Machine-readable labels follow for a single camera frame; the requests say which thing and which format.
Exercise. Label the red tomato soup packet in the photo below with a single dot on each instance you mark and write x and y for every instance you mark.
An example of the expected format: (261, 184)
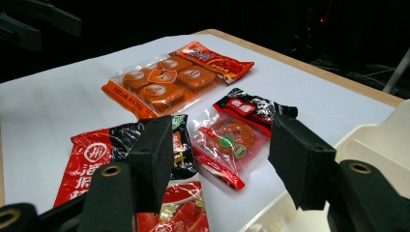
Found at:
(187, 212)

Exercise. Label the white plastic basket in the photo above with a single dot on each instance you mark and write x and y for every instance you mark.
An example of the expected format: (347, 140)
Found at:
(380, 141)

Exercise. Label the dark bar-shaped device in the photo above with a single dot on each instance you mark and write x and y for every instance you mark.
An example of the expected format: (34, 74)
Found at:
(29, 25)

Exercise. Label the grey metal stand leg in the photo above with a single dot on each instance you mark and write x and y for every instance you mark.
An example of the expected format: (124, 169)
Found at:
(398, 71)

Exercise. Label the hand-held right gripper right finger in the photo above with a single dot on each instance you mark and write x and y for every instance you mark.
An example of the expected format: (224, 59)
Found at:
(299, 161)

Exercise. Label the orange seasoning block packet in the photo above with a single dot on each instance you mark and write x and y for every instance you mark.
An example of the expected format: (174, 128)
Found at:
(161, 93)

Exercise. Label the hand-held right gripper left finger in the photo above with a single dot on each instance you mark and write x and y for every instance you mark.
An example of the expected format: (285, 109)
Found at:
(154, 161)

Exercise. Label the small red black seasoning packet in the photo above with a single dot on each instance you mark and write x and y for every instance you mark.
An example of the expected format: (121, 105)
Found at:
(232, 135)

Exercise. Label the white table sheet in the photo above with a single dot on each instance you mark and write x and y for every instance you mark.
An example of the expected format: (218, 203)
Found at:
(48, 106)

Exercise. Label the large red black soup packet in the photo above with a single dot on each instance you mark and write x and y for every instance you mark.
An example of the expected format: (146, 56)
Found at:
(87, 154)

